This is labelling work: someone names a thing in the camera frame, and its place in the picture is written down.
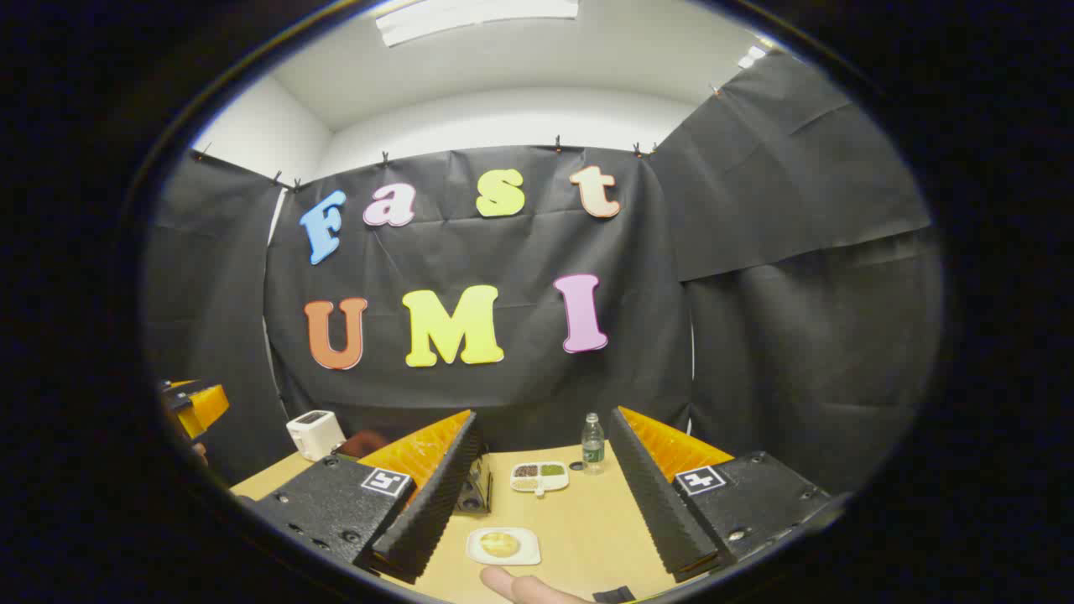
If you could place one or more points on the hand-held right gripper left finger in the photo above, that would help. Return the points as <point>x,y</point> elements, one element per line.
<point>436,512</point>

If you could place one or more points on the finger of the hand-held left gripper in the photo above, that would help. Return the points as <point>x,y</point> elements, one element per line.
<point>205,407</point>

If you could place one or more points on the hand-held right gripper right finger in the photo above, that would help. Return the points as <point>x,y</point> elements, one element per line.
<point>663,512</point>

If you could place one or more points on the black electric oven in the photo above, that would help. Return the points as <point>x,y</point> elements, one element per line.
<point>474,491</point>

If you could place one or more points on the yellow round bread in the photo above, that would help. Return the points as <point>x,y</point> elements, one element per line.
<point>500,544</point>

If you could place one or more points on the clear plastic water bottle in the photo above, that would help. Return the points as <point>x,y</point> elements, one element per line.
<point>593,449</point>

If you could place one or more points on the white rectangular plate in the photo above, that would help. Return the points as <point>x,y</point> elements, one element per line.
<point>530,554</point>

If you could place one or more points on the white divided spice dish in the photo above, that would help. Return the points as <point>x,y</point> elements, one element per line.
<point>539,476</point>

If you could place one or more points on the white toaster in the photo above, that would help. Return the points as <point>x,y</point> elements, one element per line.
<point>315,436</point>

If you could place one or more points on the black backdrop cloth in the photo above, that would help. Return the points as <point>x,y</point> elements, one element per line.
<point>520,252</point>

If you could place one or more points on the small ceiling light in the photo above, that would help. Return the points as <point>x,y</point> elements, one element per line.
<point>753,57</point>

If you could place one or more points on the ceiling light panel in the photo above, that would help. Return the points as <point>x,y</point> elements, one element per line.
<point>470,18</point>

